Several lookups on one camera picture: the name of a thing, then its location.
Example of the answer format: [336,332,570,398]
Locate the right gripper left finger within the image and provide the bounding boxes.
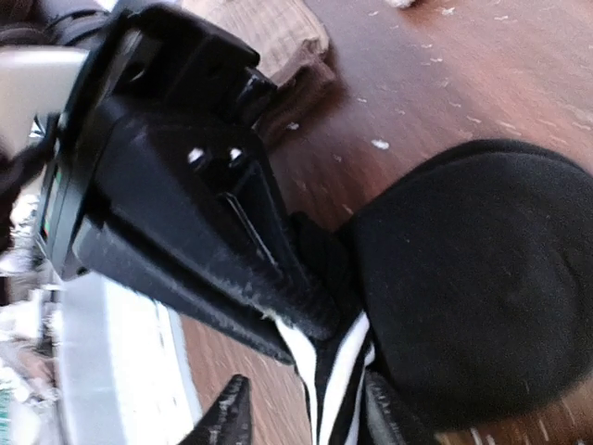
[180,375,252,445]

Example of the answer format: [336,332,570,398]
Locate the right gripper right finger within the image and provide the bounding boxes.
[363,370,446,445]

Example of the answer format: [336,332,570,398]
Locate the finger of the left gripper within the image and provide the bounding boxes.
[71,217,294,364]

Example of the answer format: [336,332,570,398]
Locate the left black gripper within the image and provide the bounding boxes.
[39,4,339,340]

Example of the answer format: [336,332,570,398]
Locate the black sock white cuff stripes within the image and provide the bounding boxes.
[276,139,592,444]

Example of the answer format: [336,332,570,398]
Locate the tan sock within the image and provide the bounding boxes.
[181,0,336,147]

